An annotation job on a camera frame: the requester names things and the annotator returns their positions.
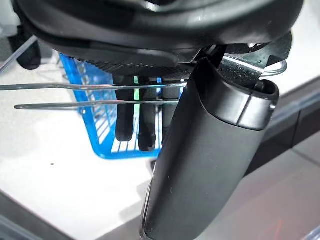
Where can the green soda bottle lime label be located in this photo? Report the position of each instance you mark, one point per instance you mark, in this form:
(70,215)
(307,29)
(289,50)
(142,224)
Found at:
(136,96)

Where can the dark side shelf base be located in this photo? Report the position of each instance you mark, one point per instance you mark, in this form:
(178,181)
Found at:
(287,140)

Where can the black robot left foot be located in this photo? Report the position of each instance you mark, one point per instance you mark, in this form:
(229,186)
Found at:
(25,52)

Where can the blue plastic shopping basket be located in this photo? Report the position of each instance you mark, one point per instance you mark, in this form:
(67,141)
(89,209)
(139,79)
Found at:
(125,155)

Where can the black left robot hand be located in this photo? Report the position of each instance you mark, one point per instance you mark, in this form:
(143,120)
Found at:
(200,162)

